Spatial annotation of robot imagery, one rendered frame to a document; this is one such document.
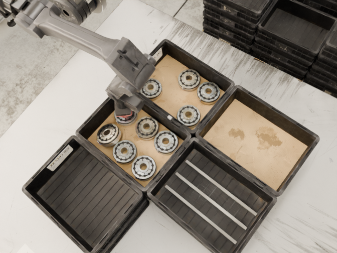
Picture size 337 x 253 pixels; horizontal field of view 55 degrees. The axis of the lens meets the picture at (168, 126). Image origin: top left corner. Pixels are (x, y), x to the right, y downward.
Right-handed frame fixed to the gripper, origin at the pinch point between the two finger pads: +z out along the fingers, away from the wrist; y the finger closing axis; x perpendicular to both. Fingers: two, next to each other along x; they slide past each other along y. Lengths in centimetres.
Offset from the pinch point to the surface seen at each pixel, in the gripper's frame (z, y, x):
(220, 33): 56, 79, -67
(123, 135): 4.0, -9.8, 1.3
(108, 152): 4.6, -16.8, 8.5
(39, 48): 99, 108, 73
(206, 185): -0.2, -36.0, -31.4
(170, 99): 2.0, 5.2, -21.3
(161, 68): 2.8, 22.5, -18.6
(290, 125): -10, -17, -67
